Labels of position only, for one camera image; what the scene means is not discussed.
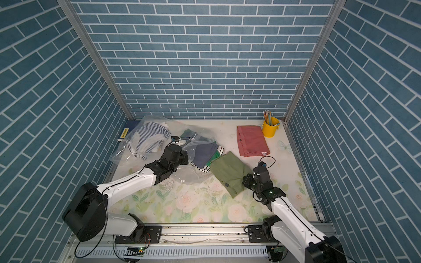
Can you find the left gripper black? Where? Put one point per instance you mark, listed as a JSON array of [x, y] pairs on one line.
[[183, 154]]

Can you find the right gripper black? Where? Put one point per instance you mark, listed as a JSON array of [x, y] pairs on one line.
[[247, 178]]

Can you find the olive green garment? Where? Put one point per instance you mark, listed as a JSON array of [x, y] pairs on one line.
[[230, 170]]

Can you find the grey blue garment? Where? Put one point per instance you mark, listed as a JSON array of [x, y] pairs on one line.
[[203, 154]]

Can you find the clear vacuum bag with valve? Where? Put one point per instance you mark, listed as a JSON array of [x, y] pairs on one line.
[[194, 135]]

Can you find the red garment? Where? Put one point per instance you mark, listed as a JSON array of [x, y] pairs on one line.
[[251, 141]]

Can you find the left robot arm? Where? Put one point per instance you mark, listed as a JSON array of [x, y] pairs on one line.
[[88, 213]]

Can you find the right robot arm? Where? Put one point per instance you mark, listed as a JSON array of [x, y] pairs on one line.
[[302, 239]]

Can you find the clear bag with striped clothes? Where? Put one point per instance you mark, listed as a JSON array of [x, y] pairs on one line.
[[145, 140]]

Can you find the bright green garment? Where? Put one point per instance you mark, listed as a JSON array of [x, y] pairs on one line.
[[214, 157]]

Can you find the striped black white garment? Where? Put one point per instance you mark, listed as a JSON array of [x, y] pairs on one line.
[[207, 168]]

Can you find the yellow pencil cup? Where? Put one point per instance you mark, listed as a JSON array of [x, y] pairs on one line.
[[270, 127]]

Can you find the dark blue book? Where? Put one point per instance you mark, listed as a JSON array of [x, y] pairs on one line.
[[127, 128]]

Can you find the coloured pencils bundle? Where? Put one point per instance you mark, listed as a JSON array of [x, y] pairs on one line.
[[268, 117]]

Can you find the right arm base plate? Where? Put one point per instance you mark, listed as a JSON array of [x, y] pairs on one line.
[[263, 234]]

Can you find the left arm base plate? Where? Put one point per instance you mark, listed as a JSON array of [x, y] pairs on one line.
[[149, 234]]

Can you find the aluminium rail frame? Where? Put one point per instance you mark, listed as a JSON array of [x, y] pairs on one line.
[[203, 243]]

